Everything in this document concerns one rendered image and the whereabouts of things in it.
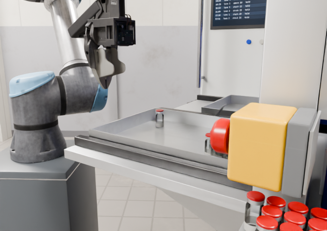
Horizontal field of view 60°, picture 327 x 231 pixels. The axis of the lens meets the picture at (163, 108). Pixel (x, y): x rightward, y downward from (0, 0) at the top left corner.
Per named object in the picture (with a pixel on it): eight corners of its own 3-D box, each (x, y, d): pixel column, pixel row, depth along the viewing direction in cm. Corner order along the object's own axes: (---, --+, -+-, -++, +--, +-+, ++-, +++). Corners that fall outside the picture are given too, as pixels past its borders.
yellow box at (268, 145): (309, 171, 32) (317, 108, 30) (301, 200, 26) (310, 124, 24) (243, 157, 36) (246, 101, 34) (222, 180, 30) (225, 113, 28)
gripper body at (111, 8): (113, 48, 57) (111, -17, 54) (83, 48, 61) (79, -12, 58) (136, 48, 63) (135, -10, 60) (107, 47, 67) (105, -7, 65)
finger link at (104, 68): (111, 92, 60) (109, 48, 58) (91, 90, 63) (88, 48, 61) (120, 90, 63) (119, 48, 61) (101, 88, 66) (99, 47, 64)
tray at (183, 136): (274, 139, 67) (275, 124, 66) (239, 183, 45) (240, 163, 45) (154, 119, 85) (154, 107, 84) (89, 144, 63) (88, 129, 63)
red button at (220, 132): (249, 151, 33) (251, 118, 32) (238, 163, 30) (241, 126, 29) (218, 144, 35) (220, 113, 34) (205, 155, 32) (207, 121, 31)
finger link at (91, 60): (90, 68, 60) (87, 26, 58) (85, 68, 61) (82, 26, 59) (105, 67, 64) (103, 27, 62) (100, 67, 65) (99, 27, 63)
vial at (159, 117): (165, 125, 77) (165, 110, 76) (161, 128, 75) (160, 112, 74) (158, 125, 78) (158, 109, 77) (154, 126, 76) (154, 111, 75)
